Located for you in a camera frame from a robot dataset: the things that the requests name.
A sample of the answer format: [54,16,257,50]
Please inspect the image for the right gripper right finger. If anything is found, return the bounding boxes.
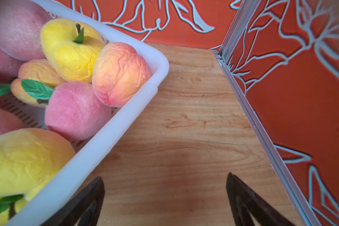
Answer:
[226,173,294,226]

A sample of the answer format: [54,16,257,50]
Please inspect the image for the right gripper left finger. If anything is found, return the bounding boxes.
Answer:
[42,177,105,226]

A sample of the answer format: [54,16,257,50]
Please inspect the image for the yellow peach front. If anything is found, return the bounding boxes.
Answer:
[0,128,75,212]

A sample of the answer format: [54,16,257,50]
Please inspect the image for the pink peach with leaf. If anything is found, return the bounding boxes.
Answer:
[44,81,112,141]

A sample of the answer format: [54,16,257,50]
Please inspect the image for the yellow orange peach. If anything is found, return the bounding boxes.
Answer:
[92,42,152,107]

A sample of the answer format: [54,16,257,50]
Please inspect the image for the orange red peach front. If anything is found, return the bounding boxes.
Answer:
[11,59,66,108]

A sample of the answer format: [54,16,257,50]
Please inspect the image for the yellow peach back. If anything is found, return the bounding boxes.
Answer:
[40,18,105,83]

